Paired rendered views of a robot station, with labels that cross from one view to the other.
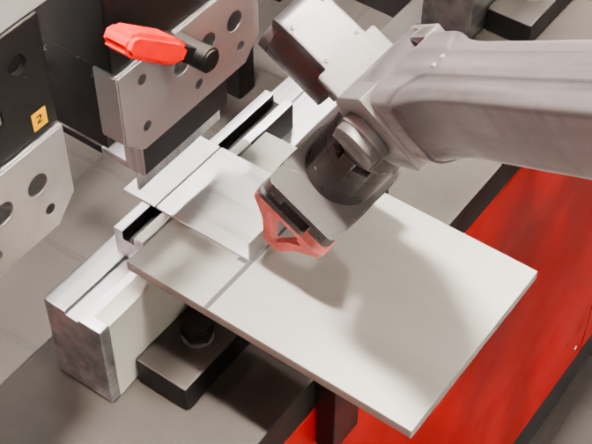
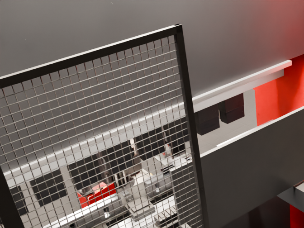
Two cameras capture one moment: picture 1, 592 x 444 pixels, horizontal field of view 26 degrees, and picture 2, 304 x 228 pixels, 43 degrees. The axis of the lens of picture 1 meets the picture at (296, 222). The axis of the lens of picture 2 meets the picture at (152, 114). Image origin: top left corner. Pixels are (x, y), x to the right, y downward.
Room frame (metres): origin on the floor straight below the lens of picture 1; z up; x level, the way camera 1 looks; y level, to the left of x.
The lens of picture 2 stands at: (2.54, 0.96, 2.25)
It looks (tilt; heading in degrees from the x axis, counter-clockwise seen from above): 24 degrees down; 209
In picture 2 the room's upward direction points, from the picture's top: 11 degrees counter-clockwise
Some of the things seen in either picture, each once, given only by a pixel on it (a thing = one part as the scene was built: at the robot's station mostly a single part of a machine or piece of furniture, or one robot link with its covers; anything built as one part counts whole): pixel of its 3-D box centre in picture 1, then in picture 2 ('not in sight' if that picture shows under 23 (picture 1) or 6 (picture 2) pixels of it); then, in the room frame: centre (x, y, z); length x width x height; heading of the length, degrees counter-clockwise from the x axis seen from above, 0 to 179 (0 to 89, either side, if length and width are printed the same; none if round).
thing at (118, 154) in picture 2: not in sight; (117, 154); (1.03, -0.13, 1.21); 0.15 x 0.09 x 0.17; 144
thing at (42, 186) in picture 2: not in sight; (47, 184); (1.35, -0.37, 1.21); 0.15 x 0.09 x 0.17; 144
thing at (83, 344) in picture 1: (228, 208); (173, 175); (0.77, 0.06, 0.92); 0.39 x 0.06 x 0.10; 144
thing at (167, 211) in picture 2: not in sight; (188, 205); (1.13, 0.29, 1.02); 0.37 x 0.06 x 0.04; 144
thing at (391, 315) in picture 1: (331, 270); (167, 153); (0.64, -0.03, 1.00); 0.26 x 0.18 x 0.01; 54
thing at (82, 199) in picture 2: not in sight; (97, 197); (0.87, -0.48, 0.75); 0.20 x 0.16 x 0.18; 155
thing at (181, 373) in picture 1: (270, 271); not in sight; (0.72, 0.02, 0.89); 0.30 x 0.05 x 0.03; 144
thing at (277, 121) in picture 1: (208, 174); (175, 165); (0.75, 0.07, 0.99); 0.20 x 0.03 x 0.03; 144
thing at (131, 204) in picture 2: not in sight; (133, 201); (1.15, -0.01, 1.01); 0.26 x 0.12 x 0.05; 54
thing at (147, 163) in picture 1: (175, 109); (177, 149); (0.73, 0.09, 1.08); 0.10 x 0.02 x 0.10; 144
